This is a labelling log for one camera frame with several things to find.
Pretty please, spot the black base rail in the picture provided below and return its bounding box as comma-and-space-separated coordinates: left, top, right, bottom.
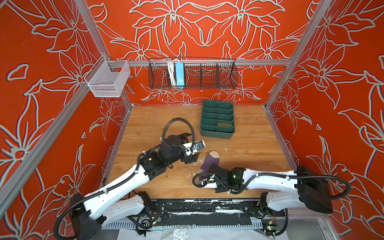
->
143, 198, 286, 228

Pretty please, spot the light blue box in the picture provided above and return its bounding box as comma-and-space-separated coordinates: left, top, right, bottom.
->
175, 62, 185, 89

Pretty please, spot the purple striped sock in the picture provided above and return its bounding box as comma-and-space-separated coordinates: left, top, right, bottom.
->
199, 151, 220, 173

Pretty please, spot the clear acrylic box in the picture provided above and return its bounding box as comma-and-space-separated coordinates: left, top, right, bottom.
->
85, 56, 131, 98

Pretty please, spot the black wire basket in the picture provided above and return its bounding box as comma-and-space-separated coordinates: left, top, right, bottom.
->
148, 57, 238, 90

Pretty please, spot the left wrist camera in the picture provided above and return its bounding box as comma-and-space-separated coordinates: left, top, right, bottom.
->
191, 140, 206, 153

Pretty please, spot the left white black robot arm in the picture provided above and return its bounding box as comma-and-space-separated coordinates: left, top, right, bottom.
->
54, 118, 205, 240

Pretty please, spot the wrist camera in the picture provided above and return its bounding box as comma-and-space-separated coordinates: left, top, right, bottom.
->
201, 179, 218, 189
191, 140, 206, 153

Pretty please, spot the green compartment tray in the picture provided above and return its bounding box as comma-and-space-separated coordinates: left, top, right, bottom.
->
200, 100, 235, 139

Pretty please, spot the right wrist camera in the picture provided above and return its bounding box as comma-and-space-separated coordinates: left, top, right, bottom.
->
201, 179, 218, 189

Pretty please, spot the green striped sock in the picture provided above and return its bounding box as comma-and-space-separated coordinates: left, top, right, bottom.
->
217, 122, 233, 128

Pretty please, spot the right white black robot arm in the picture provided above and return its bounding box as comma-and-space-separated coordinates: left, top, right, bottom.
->
192, 165, 352, 214

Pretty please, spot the white cable bundle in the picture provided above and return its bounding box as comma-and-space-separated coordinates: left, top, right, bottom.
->
166, 59, 177, 87

